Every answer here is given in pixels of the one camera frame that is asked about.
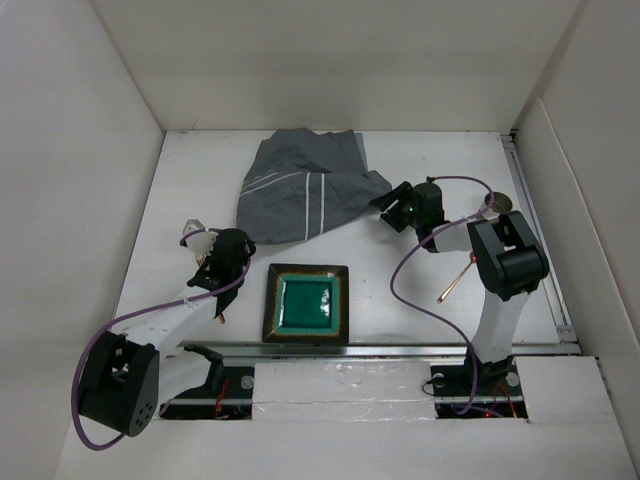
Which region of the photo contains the copper spoon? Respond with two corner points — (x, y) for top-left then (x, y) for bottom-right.
(437, 251), (476, 304)

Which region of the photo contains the grey striped cloth napkin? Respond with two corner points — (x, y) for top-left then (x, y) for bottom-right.
(236, 128), (392, 245)

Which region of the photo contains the green square ceramic plate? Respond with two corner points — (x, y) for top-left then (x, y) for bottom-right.
(262, 263), (350, 345)

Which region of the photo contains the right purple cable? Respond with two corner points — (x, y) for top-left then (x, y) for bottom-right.
(390, 174), (496, 416)

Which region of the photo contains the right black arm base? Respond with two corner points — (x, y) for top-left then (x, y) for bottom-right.
(422, 354), (528, 419)

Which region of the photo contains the copper fork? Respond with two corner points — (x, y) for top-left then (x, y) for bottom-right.
(195, 254), (226, 325)

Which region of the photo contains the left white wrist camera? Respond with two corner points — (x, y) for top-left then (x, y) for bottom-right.
(180, 219), (217, 256)

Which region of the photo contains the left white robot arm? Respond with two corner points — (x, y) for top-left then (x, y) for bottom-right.
(71, 225), (256, 451)

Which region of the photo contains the aluminium rail at table front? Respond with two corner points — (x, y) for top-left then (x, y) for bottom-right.
(180, 341), (582, 358)

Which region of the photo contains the metal cup with cork base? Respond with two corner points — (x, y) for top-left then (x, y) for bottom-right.
(480, 191), (513, 222)

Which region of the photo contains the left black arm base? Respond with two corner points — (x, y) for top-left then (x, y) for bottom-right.
(157, 344), (255, 421)

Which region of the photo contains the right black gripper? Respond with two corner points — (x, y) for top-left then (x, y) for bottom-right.
(370, 180), (423, 232)

